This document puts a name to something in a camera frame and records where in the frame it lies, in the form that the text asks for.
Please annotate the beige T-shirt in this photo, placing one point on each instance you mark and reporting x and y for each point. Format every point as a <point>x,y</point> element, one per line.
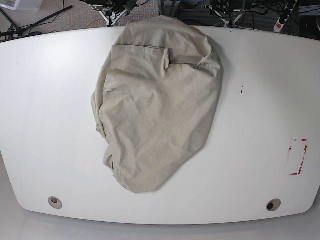
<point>155,100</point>

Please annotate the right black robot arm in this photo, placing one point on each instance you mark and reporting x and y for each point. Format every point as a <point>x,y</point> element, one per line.
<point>112,10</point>

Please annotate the red tape rectangle marking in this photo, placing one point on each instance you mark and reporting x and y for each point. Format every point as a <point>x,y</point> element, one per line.
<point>296,156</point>

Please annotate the white power strip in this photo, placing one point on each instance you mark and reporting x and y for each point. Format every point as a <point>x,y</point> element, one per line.
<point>287,12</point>

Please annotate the left table cable grommet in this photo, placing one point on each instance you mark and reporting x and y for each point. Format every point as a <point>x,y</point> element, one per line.
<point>55,202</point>

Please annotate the table cable grommet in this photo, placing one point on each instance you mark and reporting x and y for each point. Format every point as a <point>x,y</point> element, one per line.
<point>55,202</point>
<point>273,205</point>

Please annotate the right table cable grommet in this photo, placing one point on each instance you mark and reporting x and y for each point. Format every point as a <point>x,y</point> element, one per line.
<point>273,205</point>

